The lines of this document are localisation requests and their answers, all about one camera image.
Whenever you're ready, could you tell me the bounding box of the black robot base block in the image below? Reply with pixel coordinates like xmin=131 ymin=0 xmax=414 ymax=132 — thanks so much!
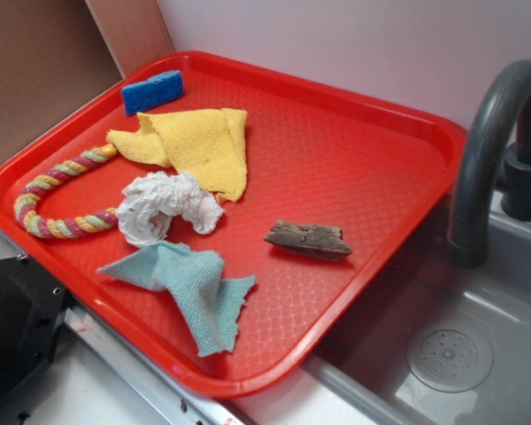
xmin=0 ymin=257 xmax=68 ymax=410

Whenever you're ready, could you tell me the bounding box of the brown wood chip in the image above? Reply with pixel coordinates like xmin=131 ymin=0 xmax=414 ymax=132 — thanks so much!
xmin=264 ymin=220 xmax=353 ymax=261

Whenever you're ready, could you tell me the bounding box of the red plastic tray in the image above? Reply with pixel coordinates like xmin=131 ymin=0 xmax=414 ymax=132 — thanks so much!
xmin=0 ymin=52 xmax=465 ymax=398

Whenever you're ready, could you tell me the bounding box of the yellow cloth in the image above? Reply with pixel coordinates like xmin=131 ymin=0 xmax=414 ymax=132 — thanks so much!
xmin=106 ymin=108 xmax=248 ymax=202

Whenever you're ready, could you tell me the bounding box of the light blue cloth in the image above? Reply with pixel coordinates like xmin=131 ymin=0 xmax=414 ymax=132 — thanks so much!
xmin=98 ymin=241 xmax=257 ymax=357

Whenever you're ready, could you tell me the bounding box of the crumpled white paper towel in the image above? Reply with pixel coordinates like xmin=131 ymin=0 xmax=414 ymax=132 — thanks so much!
xmin=116 ymin=172 xmax=225 ymax=248

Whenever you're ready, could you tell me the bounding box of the blue sponge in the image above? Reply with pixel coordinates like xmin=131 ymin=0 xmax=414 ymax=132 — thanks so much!
xmin=120 ymin=71 xmax=183 ymax=116

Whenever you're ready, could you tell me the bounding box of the grey plastic sink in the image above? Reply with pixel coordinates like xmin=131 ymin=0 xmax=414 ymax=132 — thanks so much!
xmin=304 ymin=189 xmax=531 ymax=425

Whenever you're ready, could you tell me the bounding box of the round sink drain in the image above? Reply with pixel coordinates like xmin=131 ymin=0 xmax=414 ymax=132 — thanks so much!
xmin=406 ymin=323 xmax=493 ymax=393

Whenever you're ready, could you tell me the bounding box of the grey curved faucet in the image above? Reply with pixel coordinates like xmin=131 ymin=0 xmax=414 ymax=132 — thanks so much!
xmin=448 ymin=59 xmax=531 ymax=268

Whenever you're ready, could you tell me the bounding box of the brown cardboard panel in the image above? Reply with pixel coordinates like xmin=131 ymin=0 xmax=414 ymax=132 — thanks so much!
xmin=0 ymin=1 xmax=174 ymax=166

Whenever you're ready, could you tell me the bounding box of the silver metal rail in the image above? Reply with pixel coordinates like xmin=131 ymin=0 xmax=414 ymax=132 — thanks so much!
xmin=0 ymin=216 xmax=249 ymax=425

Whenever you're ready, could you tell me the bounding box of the multicolour braided rope toy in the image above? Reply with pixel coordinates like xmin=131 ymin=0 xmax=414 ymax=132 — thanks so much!
xmin=13 ymin=143 xmax=118 ymax=240

